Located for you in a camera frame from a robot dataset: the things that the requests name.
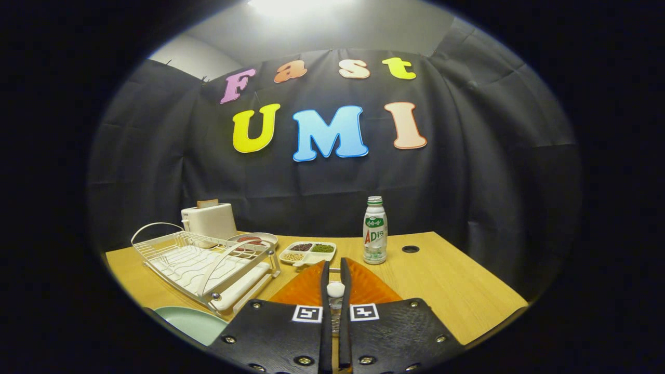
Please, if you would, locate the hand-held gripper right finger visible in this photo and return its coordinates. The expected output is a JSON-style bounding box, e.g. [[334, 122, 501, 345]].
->
[[339, 257, 464, 374]]

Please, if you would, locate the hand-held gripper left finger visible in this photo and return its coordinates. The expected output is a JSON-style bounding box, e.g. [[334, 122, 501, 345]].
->
[[207, 260, 333, 374]]

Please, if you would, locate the checked handle spoon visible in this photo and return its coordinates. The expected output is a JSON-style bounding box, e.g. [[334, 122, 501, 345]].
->
[[327, 281, 346, 336]]

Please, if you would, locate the pale green plate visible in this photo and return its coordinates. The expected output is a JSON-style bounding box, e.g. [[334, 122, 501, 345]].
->
[[154, 306, 229, 347]]

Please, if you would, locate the white wire dish rack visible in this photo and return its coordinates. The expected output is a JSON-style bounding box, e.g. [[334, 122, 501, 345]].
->
[[131, 222, 282, 316]]

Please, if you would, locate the beige round plate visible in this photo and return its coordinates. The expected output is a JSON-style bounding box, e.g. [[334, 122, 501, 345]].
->
[[227, 232, 278, 255]]

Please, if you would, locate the white divided tray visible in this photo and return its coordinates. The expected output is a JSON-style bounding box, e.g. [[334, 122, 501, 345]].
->
[[279, 241, 337, 268]]

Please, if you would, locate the white drink bottle green label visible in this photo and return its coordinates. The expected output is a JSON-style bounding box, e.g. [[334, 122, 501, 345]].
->
[[363, 196, 388, 265]]

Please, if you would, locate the white toaster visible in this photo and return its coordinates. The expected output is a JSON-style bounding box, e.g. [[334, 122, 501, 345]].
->
[[181, 203, 238, 241]]

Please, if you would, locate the black backdrop cloth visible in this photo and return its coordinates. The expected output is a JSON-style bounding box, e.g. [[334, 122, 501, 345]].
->
[[86, 18, 582, 302]]

